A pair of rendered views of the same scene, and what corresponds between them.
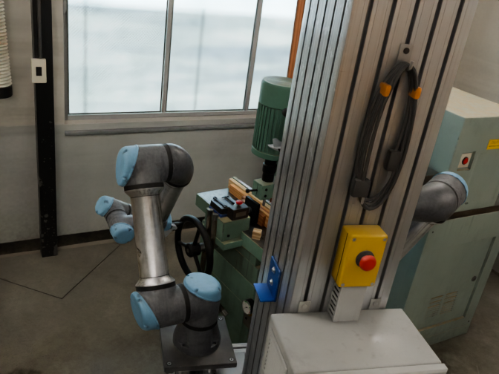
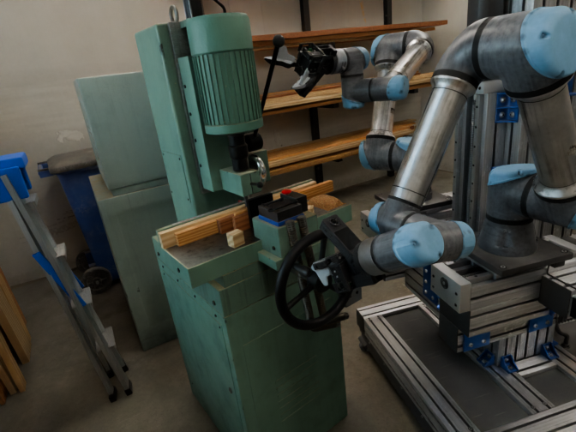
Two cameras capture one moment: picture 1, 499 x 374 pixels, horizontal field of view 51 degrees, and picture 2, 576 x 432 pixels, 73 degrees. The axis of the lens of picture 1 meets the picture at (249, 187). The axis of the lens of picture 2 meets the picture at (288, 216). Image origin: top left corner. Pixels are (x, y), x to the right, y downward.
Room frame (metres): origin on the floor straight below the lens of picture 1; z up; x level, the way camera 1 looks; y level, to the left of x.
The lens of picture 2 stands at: (1.83, 1.12, 1.36)
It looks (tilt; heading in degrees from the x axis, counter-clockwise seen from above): 21 degrees down; 275
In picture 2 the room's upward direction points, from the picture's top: 7 degrees counter-clockwise
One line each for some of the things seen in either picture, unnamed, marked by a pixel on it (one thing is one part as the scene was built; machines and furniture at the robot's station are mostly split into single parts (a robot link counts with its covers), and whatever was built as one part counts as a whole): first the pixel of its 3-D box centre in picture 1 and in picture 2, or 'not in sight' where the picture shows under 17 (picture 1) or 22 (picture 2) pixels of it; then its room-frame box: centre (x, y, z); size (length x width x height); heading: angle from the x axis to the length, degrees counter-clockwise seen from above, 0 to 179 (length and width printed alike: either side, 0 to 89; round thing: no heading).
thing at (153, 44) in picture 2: not in sight; (196, 135); (2.24, -0.30, 1.16); 0.22 x 0.22 x 0.72; 39
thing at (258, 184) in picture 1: (269, 189); (241, 182); (2.06, -0.09, 1.03); 0.14 x 0.07 x 0.09; 129
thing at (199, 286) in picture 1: (199, 297); (514, 189); (1.30, 0.10, 0.98); 0.13 x 0.12 x 0.14; 122
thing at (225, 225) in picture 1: (226, 221); (285, 230); (1.93, 0.07, 0.92); 0.15 x 0.13 x 0.09; 39
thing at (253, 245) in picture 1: (242, 226); (271, 236); (1.98, 0.01, 0.87); 0.61 x 0.30 x 0.06; 39
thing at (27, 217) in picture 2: not in sight; (64, 286); (2.95, -0.31, 0.58); 0.27 x 0.25 x 1.16; 31
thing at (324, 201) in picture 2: not in sight; (324, 200); (1.80, -0.17, 0.91); 0.12 x 0.09 x 0.03; 129
